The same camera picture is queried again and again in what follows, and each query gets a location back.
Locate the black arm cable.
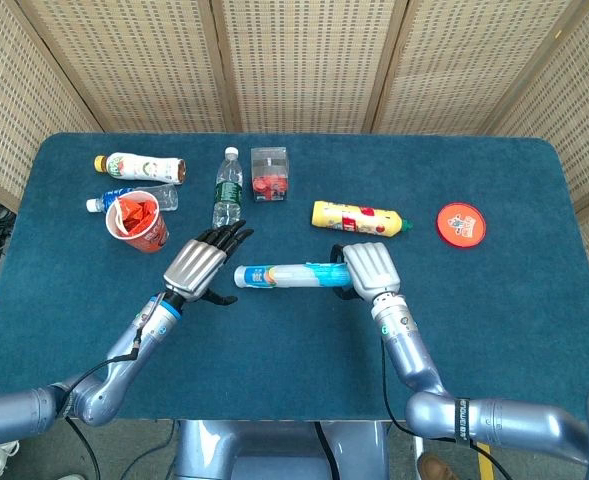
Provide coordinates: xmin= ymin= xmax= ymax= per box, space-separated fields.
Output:
xmin=379 ymin=339 xmax=513 ymax=480
xmin=61 ymin=294 xmax=168 ymax=480

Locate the blue label water bottle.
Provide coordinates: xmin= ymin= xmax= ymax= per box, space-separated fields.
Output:
xmin=85 ymin=183 xmax=180 ymax=214

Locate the orange paper noodle cup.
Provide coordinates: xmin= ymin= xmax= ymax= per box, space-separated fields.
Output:
xmin=104 ymin=190 xmax=170 ymax=254

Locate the woven folding screen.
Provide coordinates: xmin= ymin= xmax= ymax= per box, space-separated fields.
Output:
xmin=0 ymin=0 xmax=589 ymax=326

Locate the brown shoe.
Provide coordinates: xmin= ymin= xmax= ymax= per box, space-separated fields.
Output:
xmin=418 ymin=453 xmax=458 ymax=480

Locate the clear box with red caps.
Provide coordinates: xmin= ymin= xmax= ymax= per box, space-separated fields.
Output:
xmin=250 ymin=146 xmax=290 ymax=204

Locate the silver-blue robot torso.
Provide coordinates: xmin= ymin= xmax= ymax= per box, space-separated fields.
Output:
xmin=173 ymin=418 xmax=390 ymax=480

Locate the orange crumpled wrapper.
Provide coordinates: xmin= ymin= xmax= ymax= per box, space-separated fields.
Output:
xmin=118 ymin=195 xmax=159 ymax=236

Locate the blue table cloth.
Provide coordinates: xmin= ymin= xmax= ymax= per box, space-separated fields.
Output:
xmin=0 ymin=132 xmax=589 ymax=421

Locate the black velcro strap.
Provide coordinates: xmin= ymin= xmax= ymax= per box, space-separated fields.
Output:
xmin=455 ymin=397 xmax=471 ymax=442

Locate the white printed drink bottle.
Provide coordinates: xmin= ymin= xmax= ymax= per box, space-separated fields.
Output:
xmin=93 ymin=152 xmax=187 ymax=184

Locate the yellow bottle with green cap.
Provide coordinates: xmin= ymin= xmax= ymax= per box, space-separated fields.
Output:
xmin=311 ymin=200 xmax=415 ymax=236

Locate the green label water bottle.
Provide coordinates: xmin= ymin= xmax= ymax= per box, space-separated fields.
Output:
xmin=211 ymin=146 xmax=245 ymax=230

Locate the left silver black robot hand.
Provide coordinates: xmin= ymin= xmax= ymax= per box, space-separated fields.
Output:
xmin=162 ymin=219 xmax=255 ymax=306

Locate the red round lid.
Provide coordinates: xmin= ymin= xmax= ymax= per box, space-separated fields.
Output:
xmin=436 ymin=201 xmax=487 ymax=248

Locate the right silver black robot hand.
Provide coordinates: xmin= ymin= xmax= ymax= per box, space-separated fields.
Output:
xmin=329 ymin=242 xmax=401 ymax=301

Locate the white blue tube bottle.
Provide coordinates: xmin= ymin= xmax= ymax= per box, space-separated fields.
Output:
xmin=233 ymin=261 xmax=353 ymax=290

